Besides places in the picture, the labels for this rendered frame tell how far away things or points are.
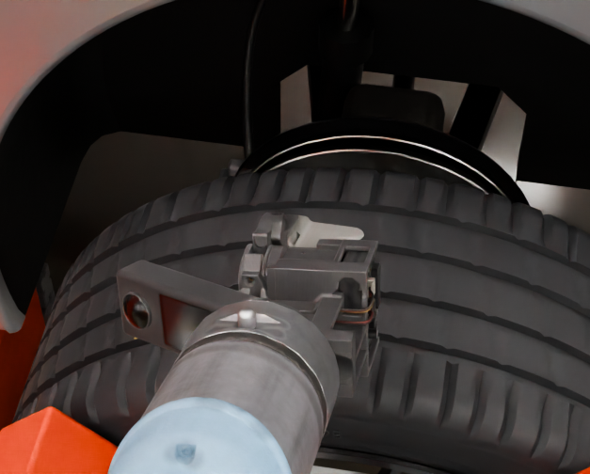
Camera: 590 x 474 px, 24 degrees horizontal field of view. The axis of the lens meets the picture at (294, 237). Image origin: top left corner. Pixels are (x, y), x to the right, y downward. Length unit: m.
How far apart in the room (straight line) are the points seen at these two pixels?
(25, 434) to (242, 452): 0.45
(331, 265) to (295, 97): 2.03
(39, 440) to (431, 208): 0.35
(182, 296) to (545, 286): 0.36
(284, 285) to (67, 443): 0.29
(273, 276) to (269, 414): 0.18
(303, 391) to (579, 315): 0.45
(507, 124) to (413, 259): 1.76
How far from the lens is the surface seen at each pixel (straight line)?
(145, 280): 0.86
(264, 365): 0.70
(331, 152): 1.38
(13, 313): 1.57
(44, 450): 1.05
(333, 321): 0.80
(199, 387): 0.67
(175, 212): 1.16
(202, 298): 0.83
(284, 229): 0.88
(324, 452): 1.06
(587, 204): 2.71
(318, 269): 0.82
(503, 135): 2.80
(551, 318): 1.08
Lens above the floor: 2.01
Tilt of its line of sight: 51 degrees down
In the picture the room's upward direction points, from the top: straight up
